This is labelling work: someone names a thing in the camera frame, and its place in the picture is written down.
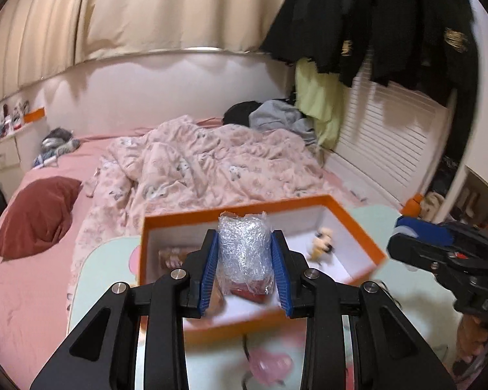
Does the beige plush toy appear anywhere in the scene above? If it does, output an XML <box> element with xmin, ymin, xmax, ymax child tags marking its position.
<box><xmin>425</xmin><ymin>191</ymin><xmax>444</xmax><ymax>220</ymax></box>

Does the white slatted panel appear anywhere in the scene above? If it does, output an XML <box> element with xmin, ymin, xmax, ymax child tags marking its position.
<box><xmin>335</xmin><ymin>67</ymin><xmax>452</xmax><ymax>204</ymax></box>

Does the yellow-green garment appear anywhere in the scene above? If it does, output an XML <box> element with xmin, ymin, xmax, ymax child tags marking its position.
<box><xmin>295</xmin><ymin>58</ymin><xmax>346</xmax><ymax>151</ymax></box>

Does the grey striped clothes pile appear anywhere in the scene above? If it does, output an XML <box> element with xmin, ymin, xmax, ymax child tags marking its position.
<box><xmin>33</xmin><ymin>128</ymin><xmax>81</xmax><ymax>168</ymax></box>

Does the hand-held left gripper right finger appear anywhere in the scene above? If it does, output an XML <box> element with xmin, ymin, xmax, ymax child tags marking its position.
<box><xmin>270</xmin><ymin>229</ymin><xmax>458</xmax><ymax>390</ymax></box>

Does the orange cardboard box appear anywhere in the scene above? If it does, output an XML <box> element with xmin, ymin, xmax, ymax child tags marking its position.
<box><xmin>139</xmin><ymin>195</ymin><xmax>388</xmax><ymax>346</ymax></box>

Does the bubble-wrapped red packet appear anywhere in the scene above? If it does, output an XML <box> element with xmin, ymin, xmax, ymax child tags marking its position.
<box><xmin>217</xmin><ymin>210</ymin><xmax>276</xmax><ymax>303</ymax></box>

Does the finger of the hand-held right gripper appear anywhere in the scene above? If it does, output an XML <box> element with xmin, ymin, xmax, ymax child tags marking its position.
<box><xmin>386</xmin><ymin>214</ymin><xmax>454</xmax><ymax>273</ymax></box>

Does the bed with pink sheet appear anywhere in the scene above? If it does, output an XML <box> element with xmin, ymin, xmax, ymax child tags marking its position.
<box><xmin>0</xmin><ymin>118</ymin><xmax>403</xmax><ymax>374</ymax></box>

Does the black hanging jacket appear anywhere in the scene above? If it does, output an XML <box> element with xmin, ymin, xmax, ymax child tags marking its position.
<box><xmin>262</xmin><ymin>0</ymin><xmax>367</xmax><ymax>86</ymax></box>

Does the dark red pillow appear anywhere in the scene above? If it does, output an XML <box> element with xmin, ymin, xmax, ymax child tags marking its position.
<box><xmin>0</xmin><ymin>176</ymin><xmax>83</xmax><ymax>260</ymax></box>

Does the row of small figurines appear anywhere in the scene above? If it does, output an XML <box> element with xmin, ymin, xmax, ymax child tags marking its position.
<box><xmin>0</xmin><ymin>99</ymin><xmax>29</xmax><ymax>139</ymax></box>

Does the beige curtain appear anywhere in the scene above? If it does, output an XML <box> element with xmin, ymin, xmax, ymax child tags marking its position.
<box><xmin>0</xmin><ymin>0</ymin><xmax>297</xmax><ymax>108</ymax></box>

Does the white bookshelf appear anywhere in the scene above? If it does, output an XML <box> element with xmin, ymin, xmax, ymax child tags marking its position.
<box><xmin>451</xmin><ymin>166</ymin><xmax>488</xmax><ymax>228</ymax></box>

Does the person's right hand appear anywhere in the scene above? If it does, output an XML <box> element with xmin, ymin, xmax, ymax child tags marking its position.
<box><xmin>457</xmin><ymin>313</ymin><xmax>488</xmax><ymax>378</ymax></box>

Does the brown patterned pouch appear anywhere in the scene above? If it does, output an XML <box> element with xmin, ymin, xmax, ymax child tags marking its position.
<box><xmin>158</xmin><ymin>246</ymin><xmax>204</xmax><ymax>271</ymax></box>

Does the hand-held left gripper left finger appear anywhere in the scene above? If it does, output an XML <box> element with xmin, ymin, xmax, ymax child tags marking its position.
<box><xmin>29</xmin><ymin>228</ymin><xmax>220</xmax><ymax>390</ymax></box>

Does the pink floral printed blanket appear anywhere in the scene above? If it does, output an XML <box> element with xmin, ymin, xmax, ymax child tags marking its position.
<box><xmin>75</xmin><ymin>114</ymin><xmax>350</xmax><ymax>253</ymax></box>

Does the black jacket with gold embroidery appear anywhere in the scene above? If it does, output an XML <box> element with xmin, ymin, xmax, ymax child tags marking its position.
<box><xmin>346</xmin><ymin>0</ymin><xmax>478</xmax><ymax>106</ymax></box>

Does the black clothing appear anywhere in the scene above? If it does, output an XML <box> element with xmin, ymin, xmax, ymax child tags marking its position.
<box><xmin>222</xmin><ymin>101</ymin><xmax>265</xmax><ymax>126</ymax></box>

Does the cream plush keychain with ring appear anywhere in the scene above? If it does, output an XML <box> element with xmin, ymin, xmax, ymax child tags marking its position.
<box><xmin>307</xmin><ymin>227</ymin><xmax>336</xmax><ymax>261</ymax></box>

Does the pink translucent plastic toy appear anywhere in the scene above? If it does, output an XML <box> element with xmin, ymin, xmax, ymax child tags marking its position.
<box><xmin>244</xmin><ymin>343</ymin><xmax>293</xmax><ymax>386</ymax></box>

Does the white nightstand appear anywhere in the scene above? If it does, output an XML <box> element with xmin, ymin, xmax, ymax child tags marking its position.
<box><xmin>0</xmin><ymin>124</ymin><xmax>45</xmax><ymax>188</ymax></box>

